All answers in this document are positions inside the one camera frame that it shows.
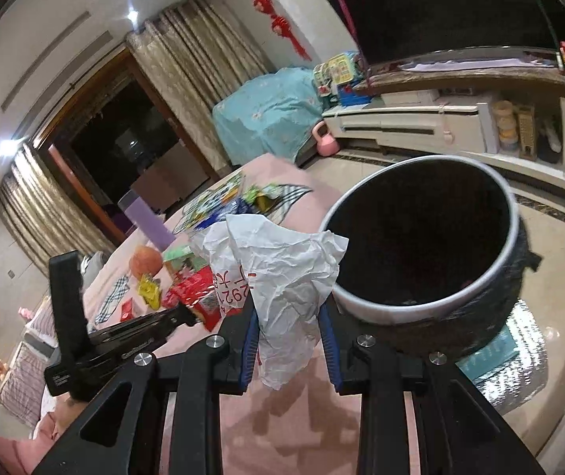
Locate colourful flat packet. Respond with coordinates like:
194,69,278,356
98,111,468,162
171,173,246,233

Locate yellow snack packet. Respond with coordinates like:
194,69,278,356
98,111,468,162
137,274,162,305

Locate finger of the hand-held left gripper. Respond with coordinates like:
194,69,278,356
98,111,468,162
87,303,199,352

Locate striped sofa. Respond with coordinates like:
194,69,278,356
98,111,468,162
0,302,61,436

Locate wooden door frame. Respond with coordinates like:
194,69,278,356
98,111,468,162
32,47,219,238

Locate green snack packet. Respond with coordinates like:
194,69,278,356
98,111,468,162
240,183,283,203

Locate wicker holder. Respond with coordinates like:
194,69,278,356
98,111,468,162
517,106,535,159

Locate green box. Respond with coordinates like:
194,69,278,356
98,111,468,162
164,246,197,268

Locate black flat television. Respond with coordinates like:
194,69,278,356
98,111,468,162
307,0,565,67

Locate red hanging garland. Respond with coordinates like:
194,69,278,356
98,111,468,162
223,0,313,60

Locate shiny red snack packets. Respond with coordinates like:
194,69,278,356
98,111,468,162
164,267,224,332

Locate light blue cloth cover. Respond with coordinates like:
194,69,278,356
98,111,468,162
212,66,330,166

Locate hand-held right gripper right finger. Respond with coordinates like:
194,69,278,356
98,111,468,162
317,302,545,475

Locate white paper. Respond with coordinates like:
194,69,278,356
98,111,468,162
191,214,350,391

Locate stacked yellow jars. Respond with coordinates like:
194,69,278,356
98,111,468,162
493,100,518,152

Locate blue toy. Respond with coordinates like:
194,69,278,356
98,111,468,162
337,84,370,107

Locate orange ball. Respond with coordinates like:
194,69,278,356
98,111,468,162
129,246,165,278

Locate black white-rimmed bin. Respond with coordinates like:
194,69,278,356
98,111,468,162
318,155,543,362

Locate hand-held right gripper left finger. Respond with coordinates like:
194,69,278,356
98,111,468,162
32,302,264,475

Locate colourful toy board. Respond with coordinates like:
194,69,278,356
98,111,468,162
312,52,362,97

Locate white television cabinet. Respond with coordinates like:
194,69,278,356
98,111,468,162
322,49,565,199

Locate purple box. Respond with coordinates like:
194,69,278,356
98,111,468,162
118,193,177,253

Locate silver insulated bag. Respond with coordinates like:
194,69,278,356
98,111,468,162
453,299,550,414

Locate pink kettlebell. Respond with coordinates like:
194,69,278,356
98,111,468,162
312,120,341,158

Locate beige patterned curtain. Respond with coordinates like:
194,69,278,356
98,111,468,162
127,0,276,179
0,143,115,270

